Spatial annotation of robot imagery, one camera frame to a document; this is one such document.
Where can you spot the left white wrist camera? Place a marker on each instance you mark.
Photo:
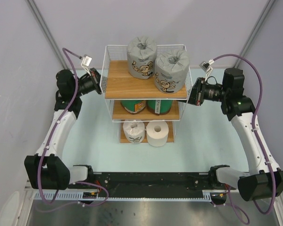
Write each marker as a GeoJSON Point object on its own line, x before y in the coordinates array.
{"type": "Point", "coordinates": [85, 63]}

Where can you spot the white wire wooden shelf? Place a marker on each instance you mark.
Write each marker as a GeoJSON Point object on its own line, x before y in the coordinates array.
{"type": "Point", "coordinates": [117, 84]}

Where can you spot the grey roll front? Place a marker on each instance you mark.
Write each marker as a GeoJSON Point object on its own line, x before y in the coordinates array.
{"type": "Point", "coordinates": [171, 69]}

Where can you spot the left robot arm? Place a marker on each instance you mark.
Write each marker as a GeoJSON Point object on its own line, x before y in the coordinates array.
{"type": "Point", "coordinates": [46, 168]}

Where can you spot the unwrapped white paper roll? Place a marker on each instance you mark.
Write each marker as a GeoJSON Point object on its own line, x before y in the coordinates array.
{"type": "Point", "coordinates": [157, 133]}

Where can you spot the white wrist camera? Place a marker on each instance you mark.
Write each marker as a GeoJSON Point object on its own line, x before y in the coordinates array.
{"type": "Point", "coordinates": [85, 63]}
{"type": "Point", "coordinates": [207, 68]}

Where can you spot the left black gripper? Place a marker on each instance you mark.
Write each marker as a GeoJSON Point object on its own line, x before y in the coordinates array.
{"type": "Point", "coordinates": [95, 78]}

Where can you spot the grey roll back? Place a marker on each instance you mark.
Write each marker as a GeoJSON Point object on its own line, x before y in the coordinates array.
{"type": "Point", "coordinates": [141, 55]}

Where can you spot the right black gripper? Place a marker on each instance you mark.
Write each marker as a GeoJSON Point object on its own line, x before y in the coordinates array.
{"type": "Point", "coordinates": [196, 97]}

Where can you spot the grey roll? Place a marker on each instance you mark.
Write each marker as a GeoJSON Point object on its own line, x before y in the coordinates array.
{"type": "Point", "coordinates": [141, 55]}
{"type": "Point", "coordinates": [171, 69]}

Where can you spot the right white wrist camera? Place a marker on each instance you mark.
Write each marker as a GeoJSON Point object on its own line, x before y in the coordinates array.
{"type": "Point", "coordinates": [207, 68]}

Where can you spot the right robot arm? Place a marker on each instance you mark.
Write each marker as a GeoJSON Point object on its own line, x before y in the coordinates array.
{"type": "Point", "coordinates": [265, 177]}

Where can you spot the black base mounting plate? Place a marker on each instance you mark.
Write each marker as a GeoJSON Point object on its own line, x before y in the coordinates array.
{"type": "Point", "coordinates": [153, 186]}

